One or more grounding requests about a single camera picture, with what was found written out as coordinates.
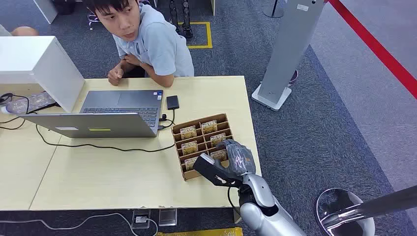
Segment grey round stanchion base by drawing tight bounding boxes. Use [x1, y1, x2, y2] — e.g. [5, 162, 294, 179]
[263, 0, 285, 19]

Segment metal floor socket plate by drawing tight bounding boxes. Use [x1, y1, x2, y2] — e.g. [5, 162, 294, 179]
[158, 208, 178, 227]

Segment white box cabinet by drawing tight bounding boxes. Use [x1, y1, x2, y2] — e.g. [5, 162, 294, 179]
[0, 35, 86, 114]

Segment grey open laptop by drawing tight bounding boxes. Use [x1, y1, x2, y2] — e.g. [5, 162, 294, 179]
[19, 89, 164, 139]

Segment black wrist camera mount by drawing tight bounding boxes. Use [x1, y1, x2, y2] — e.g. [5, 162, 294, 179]
[193, 153, 244, 188]

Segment black portable drive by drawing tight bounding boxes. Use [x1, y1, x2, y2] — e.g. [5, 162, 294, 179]
[166, 95, 180, 111]

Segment red barrier belt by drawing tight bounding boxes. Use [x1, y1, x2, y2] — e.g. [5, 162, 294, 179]
[327, 0, 417, 100]

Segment floor power socket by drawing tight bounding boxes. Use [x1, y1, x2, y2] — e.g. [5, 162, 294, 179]
[131, 209, 152, 230]

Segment black robot legs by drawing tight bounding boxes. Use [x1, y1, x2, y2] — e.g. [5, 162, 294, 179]
[169, 0, 194, 39]

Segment black looped cable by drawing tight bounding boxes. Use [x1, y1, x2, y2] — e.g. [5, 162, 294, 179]
[0, 93, 30, 131]

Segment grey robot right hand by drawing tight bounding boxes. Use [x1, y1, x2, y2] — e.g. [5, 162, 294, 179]
[220, 139, 257, 177]

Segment grey kiosk pillar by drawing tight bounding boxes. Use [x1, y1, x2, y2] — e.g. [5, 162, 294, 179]
[257, 0, 326, 105]

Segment person's left hand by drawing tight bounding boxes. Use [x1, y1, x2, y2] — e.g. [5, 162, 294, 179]
[123, 54, 143, 67]

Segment white floor cable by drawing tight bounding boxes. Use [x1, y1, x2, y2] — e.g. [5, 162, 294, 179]
[0, 212, 159, 236]

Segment chrome chair base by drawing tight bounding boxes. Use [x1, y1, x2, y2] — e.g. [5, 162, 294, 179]
[86, 8, 100, 30]

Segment gold hotel key card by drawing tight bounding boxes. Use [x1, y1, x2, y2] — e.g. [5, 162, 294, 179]
[210, 133, 227, 148]
[210, 149, 228, 162]
[179, 125, 198, 140]
[184, 156, 199, 172]
[201, 119, 218, 135]
[181, 141, 199, 156]

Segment yellow patterned mat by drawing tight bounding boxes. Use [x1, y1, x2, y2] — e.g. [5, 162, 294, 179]
[156, 227, 244, 236]

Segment brown wooden card holder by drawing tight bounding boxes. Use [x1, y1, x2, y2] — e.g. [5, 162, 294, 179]
[171, 113, 235, 181]

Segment long black power cable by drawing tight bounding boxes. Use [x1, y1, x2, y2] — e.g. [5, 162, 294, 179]
[35, 124, 176, 153]

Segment white kiosk base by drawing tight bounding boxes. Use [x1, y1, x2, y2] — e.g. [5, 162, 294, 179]
[251, 83, 293, 113]

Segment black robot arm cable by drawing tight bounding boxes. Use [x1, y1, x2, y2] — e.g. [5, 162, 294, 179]
[227, 187, 241, 216]

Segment patterned mouse mat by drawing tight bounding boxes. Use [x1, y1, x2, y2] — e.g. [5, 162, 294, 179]
[5, 91, 58, 115]

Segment short black drive cable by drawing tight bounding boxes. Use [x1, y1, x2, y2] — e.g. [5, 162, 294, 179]
[158, 109, 176, 130]

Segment seated person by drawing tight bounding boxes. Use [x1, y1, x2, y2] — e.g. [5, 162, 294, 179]
[0, 24, 39, 37]

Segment person's right hand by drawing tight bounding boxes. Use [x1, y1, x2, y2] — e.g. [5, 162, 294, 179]
[108, 63, 125, 87]

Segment chrome stanchion base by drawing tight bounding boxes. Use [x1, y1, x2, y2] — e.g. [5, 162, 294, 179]
[315, 188, 376, 236]

